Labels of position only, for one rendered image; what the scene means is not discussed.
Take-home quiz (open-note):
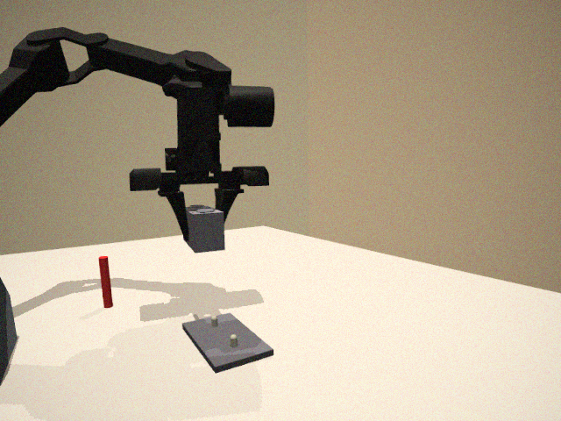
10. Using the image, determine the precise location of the red peg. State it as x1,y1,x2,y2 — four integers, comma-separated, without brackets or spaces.
98,256,113,308

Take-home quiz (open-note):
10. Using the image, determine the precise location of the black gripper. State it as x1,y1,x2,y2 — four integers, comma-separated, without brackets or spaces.
129,124,269,241

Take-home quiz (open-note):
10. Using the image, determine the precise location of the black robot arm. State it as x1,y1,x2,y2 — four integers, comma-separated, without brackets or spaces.
0,27,274,127

